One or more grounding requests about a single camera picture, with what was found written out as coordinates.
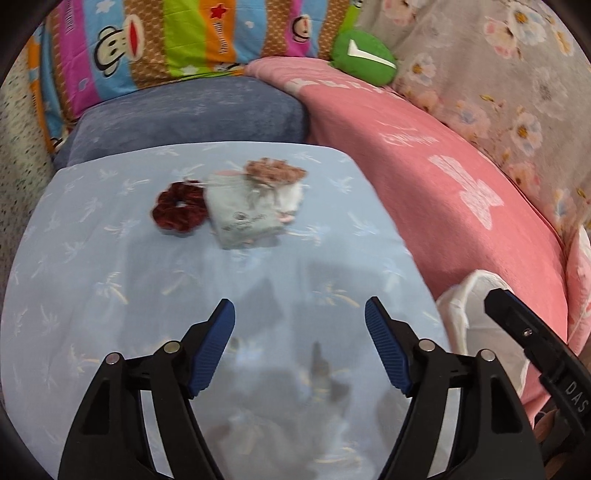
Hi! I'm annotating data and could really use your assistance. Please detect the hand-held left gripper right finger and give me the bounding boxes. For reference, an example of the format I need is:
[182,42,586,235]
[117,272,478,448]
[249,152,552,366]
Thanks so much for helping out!
[364,296,546,480]

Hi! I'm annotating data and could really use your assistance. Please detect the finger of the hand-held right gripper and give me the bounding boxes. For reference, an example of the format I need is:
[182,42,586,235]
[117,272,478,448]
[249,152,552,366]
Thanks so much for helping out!
[484,286,573,378]

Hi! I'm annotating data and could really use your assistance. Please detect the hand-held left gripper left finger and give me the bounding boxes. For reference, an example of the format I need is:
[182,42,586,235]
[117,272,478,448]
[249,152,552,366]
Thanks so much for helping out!
[58,298,237,480]

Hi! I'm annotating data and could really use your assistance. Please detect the trash bin with plastic liner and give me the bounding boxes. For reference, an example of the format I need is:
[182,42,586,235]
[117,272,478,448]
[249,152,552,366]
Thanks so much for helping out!
[436,270,532,398]

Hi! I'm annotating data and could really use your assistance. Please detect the pale green packet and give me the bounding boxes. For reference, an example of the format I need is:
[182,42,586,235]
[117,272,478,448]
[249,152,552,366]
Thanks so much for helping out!
[203,173,284,250]

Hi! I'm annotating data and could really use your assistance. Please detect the dark red velvet scrunchie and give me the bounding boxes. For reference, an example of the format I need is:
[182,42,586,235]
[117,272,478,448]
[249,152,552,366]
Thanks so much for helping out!
[152,181,208,235]

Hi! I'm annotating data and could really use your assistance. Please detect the white packet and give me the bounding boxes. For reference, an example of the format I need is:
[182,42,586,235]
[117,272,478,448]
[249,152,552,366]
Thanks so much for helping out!
[272,182,305,224]

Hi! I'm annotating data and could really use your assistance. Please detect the brown pink scrunchie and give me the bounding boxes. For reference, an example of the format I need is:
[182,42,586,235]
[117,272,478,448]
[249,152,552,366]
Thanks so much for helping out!
[244,158,308,188]

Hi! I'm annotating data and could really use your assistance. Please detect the pink pillow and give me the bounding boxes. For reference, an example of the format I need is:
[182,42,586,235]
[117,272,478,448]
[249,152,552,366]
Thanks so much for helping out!
[566,226,591,352]

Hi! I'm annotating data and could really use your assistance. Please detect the light blue tablecloth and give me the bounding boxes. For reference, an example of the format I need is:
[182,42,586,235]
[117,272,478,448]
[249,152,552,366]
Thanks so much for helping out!
[0,142,455,480]

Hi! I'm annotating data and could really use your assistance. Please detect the blue-grey sofa cushion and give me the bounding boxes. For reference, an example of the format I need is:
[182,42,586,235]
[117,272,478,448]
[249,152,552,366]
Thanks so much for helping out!
[53,76,310,171]

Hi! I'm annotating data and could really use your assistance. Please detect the grey floral blanket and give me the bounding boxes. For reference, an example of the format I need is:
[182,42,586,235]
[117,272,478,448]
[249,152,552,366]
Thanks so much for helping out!
[355,0,591,241]

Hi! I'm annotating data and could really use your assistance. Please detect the pink blanket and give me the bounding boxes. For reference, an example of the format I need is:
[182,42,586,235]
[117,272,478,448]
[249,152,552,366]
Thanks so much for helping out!
[245,58,571,416]

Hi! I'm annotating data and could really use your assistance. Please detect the green round cushion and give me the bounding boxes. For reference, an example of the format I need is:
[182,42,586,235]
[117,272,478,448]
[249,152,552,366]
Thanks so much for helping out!
[329,30,398,86]

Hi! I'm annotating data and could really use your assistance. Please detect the cream crochet cover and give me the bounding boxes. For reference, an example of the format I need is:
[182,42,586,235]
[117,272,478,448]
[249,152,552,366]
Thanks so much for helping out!
[0,60,56,222]

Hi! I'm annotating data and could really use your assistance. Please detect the colourful monkey print pillow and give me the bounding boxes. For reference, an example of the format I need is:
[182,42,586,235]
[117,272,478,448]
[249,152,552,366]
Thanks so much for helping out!
[25,0,365,153]

